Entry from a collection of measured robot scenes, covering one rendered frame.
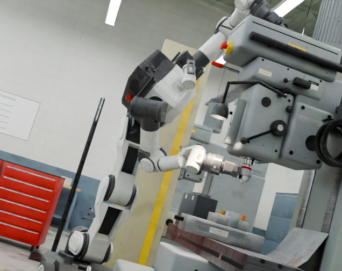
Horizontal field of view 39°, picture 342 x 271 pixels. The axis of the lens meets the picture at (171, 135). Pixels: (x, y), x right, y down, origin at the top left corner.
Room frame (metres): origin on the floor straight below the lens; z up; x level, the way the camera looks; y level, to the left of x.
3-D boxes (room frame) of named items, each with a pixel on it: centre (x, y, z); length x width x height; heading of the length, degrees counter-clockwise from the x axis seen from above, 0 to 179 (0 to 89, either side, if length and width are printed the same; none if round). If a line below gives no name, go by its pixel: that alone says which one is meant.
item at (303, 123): (2.17, -0.56, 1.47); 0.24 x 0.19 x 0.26; 10
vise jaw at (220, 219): (2.15, -0.30, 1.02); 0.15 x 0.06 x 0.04; 8
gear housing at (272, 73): (2.14, -0.40, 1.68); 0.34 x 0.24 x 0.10; 100
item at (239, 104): (2.11, -0.25, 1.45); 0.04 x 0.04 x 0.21; 10
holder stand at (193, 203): (2.69, -0.25, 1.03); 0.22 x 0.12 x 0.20; 18
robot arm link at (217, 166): (2.15, -0.27, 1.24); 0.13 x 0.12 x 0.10; 168
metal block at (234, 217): (2.16, -0.36, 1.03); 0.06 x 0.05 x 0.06; 8
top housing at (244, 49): (2.14, -0.38, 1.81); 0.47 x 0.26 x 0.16; 100
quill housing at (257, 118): (2.13, -0.37, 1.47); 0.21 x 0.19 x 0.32; 10
